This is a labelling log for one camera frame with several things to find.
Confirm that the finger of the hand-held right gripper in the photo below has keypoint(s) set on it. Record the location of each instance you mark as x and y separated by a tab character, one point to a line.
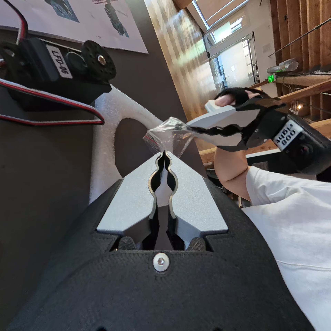
227	139
227	117

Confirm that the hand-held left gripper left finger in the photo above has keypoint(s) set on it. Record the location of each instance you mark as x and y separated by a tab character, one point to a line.
126	204

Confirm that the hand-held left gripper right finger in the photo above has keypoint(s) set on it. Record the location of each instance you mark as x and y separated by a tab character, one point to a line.
196	204

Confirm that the small clear zip bag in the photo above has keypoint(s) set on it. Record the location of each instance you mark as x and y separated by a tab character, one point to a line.
168	139

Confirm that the white foam square with hole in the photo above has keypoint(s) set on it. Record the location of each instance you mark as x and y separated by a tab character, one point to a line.
103	129

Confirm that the person's right forearm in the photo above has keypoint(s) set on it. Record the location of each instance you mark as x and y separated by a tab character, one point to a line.
230	170

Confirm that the dark brown desk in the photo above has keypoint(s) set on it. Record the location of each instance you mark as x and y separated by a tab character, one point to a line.
51	168

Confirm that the person's right hand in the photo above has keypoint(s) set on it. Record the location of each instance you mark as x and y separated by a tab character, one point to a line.
238	95

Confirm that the green exit sign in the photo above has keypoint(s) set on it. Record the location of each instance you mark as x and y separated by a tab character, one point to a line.
271	78

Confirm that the long black ceiling pipe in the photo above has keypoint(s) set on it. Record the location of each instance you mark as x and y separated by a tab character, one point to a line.
300	37

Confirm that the person's white shirt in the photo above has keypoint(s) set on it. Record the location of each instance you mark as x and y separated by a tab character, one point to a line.
297	232

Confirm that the printed instruction sheet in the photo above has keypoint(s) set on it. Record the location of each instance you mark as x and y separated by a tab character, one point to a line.
85	23

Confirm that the silver metal air duct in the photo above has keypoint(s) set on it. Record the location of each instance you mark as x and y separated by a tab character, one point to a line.
281	66

